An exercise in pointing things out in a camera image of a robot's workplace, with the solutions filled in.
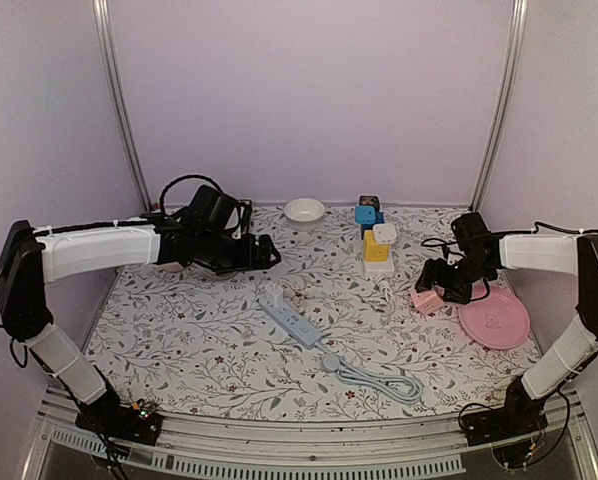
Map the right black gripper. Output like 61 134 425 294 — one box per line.
417 254 495 304

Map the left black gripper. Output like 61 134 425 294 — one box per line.
197 229 283 276

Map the pink cube socket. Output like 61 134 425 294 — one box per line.
410 290 444 315

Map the white charger plug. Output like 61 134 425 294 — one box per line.
265 282 284 308

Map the white power strip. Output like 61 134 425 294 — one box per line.
363 251 395 277

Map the white travel adapter plug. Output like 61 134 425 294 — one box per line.
372 223 397 245

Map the grey-blue power strip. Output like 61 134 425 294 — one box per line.
258 299 322 349

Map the light blue adapter plug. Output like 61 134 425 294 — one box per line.
354 205 377 225

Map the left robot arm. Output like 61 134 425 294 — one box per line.
0 214 281 436

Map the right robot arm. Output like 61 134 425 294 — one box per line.
412 214 598 438

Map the yellow cube socket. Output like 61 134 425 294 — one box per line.
362 230 390 262

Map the dark blue cube socket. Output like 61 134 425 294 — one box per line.
360 212 385 239

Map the dark patterned cube socket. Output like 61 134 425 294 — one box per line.
358 195 380 211

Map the white bowl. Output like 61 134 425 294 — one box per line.
284 198 325 224

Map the pink plate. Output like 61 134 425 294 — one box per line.
458 287 530 350

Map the white strip cable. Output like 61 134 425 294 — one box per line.
376 273 398 317

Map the grey-blue coiled power cable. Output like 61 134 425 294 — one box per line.
321 349 425 406

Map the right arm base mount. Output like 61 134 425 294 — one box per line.
457 402 548 470

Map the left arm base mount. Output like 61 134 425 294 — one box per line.
75 399 164 446

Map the right aluminium frame post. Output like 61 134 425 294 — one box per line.
469 0 529 211

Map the aluminium frame post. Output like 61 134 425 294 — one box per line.
469 0 529 211
92 0 152 211

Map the front aluminium rail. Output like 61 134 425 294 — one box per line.
21 387 598 480

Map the left aluminium frame post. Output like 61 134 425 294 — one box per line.
92 0 152 211

